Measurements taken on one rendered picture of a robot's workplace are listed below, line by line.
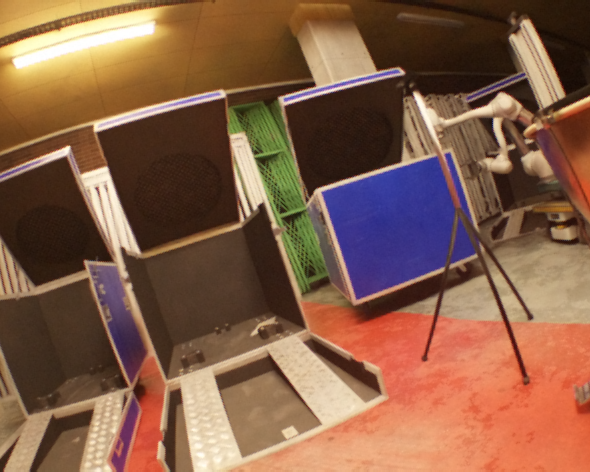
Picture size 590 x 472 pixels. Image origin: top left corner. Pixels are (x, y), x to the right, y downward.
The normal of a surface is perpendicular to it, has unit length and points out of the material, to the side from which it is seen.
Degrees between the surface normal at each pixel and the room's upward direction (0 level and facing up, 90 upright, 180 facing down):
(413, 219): 90
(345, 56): 90
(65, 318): 90
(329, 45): 90
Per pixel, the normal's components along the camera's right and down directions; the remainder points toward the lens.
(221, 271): 0.29, -0.10
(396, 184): 0.03, -0.01
